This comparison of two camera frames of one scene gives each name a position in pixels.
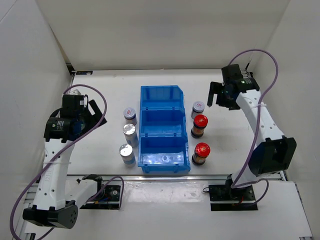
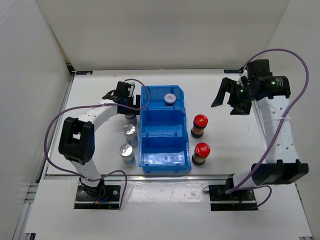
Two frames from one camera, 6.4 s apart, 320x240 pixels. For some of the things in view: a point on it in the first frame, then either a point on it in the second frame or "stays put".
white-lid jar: [198, 108] -> [169, 99]
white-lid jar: [130, 116] stays put
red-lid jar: [202, 151] stays put
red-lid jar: [200, 122] stays put
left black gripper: [97, 112] -> [131, 98]
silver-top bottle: [130, 134] stays put
